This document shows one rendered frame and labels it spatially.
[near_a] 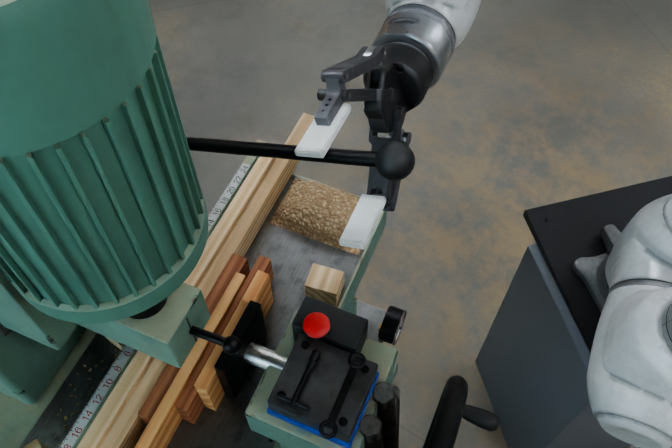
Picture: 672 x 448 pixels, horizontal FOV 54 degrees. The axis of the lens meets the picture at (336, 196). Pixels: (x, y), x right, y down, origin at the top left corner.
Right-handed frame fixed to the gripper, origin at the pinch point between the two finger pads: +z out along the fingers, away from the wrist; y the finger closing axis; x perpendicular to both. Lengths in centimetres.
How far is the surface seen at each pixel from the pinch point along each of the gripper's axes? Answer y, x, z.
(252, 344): -17.3, -12.8, 10.2
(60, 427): -25, -40, 25
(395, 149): 7.6, 8.6, 0.2
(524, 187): -116, -17, -104
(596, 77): -120, -5, -163
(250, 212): -15.9, -22.6, -7.8
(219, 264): -16.0, -22.6, 1.2
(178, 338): -7.0, -14.3, 15.8
